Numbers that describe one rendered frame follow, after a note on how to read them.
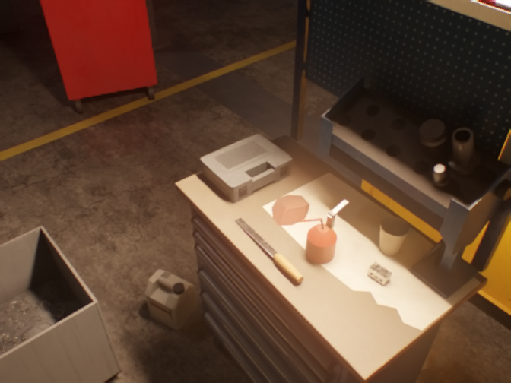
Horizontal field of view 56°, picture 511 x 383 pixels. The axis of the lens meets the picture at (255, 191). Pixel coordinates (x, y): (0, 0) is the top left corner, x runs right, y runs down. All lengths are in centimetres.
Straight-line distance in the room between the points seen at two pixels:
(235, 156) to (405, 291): 71
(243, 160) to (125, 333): 118
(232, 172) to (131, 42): 234
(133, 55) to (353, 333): 298
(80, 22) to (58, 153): 91
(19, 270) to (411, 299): 165
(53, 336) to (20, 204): 154
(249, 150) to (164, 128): 206
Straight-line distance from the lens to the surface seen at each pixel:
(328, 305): 135
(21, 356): 194
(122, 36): 380
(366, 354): 129
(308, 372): 151
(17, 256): 232
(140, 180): 327
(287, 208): 154
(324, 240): 138
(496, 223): 143
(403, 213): 261
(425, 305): 141
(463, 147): 122
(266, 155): 169
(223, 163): 166
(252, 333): 173
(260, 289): 149
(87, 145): 369
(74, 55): 382
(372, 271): 141
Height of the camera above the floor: 204
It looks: 41 degrees down
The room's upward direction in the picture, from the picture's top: straight up
